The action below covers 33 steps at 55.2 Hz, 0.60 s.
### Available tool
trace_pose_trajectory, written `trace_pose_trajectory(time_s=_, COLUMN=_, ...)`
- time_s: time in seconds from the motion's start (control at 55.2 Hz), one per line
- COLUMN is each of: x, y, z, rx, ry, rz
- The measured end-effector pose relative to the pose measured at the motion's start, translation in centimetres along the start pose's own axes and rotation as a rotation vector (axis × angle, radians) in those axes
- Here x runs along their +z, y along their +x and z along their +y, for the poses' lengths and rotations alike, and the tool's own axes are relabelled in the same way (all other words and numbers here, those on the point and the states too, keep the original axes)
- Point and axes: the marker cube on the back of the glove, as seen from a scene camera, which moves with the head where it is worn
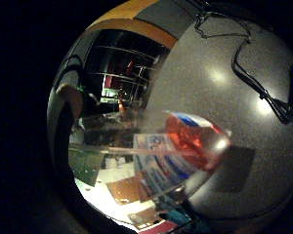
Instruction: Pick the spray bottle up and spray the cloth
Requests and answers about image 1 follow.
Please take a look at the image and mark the brown square mat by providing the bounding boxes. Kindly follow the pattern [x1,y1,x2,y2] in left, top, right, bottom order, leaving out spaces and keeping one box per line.
[105,175,145,207]
[128,207,164,228]

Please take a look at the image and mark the thin black cable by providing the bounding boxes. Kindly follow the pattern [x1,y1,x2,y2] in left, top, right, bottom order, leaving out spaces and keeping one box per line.
[193,11,252,44]

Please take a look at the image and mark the thick black cable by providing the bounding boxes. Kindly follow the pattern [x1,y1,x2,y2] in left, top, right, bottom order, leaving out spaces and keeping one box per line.
[230,38,293,126]

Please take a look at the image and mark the teal object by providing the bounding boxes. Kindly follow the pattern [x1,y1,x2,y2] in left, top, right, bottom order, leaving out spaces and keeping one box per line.
[159,202,199,228]

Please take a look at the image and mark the red flat sheet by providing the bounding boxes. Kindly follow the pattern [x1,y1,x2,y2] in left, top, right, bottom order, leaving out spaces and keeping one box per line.
[138,219,180,234]

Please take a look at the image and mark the metal shelf rack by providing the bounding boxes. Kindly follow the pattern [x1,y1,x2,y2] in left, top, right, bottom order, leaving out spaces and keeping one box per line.
[84,29,171,108]

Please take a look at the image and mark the green board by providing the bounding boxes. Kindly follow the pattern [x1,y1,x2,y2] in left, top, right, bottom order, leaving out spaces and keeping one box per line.
[67,144,105,187]

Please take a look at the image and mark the red white blue packet box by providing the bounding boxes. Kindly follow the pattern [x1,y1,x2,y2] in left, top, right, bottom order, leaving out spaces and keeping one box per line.
[132,110,233,198]

